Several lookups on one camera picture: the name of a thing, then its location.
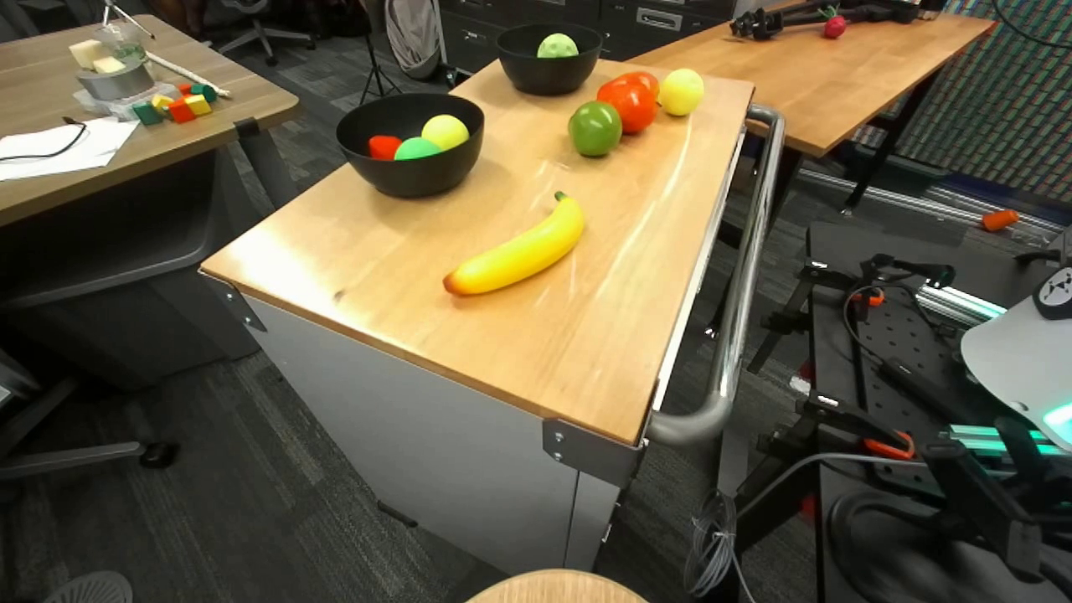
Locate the wooden desk far right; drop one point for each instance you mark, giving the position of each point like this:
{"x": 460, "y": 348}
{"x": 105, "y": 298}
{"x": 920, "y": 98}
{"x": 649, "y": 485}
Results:
{"x": 829, "y": 87}

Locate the round wooden stool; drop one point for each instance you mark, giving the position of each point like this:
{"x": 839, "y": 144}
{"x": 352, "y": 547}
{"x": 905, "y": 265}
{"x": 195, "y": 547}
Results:
{"x": 558, "y": 588}

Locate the metal cart handle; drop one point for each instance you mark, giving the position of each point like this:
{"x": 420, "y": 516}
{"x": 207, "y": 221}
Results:
{"x": 731, "y": 335}

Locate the white cart with wooden top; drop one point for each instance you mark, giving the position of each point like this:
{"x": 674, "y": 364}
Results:
{"x": 503, "y": 422}

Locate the black tool with red tip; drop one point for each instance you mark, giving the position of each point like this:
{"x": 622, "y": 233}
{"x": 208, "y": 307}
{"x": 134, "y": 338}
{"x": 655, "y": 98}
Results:
{"x": 831, "y": 17}

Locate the near black bowl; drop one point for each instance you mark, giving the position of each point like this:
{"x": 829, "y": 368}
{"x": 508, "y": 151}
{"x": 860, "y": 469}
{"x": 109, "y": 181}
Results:
{"x": 405, "y": 118}

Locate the yellow plush banana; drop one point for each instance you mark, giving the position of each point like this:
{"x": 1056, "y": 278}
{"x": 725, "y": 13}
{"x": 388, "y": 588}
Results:
{"x": 522, "y": 257}

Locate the small red plush strawberry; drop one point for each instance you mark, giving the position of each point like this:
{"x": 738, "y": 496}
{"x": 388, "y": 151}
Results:
{"x": 382, "y": 144}

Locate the green plush ball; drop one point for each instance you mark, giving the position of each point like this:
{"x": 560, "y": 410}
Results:
{"x": 418, "y": 148}

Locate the wooden desk with papers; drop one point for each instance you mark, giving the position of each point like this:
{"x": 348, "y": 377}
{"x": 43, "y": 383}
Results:
{"x": 74, "y": 199}

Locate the light green plush cabbage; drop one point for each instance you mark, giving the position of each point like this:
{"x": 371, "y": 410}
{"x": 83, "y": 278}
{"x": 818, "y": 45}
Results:
{"x": 558, "y": 45}

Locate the colourful toy blocks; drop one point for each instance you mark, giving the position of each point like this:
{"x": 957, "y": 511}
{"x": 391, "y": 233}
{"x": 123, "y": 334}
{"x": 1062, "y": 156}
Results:
{"x": 176, "y": 106}

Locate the clear plastic container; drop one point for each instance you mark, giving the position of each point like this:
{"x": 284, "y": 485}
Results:
{"x": 112, "y": 64}

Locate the green plush apple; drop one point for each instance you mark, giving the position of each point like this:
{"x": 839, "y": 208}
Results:
{"x": 593, "y": 129}

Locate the yellow plush ball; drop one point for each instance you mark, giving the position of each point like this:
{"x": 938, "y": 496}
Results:
{"x": 681, "y": 90}

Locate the yellow green plush lemon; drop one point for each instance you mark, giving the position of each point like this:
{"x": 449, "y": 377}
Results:
{"x": 447, "y": 132}

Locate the far black bowl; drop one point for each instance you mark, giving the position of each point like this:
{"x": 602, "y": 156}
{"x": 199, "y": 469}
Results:
{"x": 549, "y": 79}

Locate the orange red plush tomato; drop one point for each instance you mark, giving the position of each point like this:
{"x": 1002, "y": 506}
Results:
{"x": 636, "y": 98}

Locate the black bowl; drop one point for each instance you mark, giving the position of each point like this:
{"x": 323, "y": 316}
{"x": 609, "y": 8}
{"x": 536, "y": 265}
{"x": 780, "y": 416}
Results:
{"x": 549, "y": 79}
{"x": 405, "y": 118}

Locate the white paper sheets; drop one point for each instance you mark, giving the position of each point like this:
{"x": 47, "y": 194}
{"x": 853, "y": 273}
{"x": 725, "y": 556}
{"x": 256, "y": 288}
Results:
{"x": 65, "y": 148}

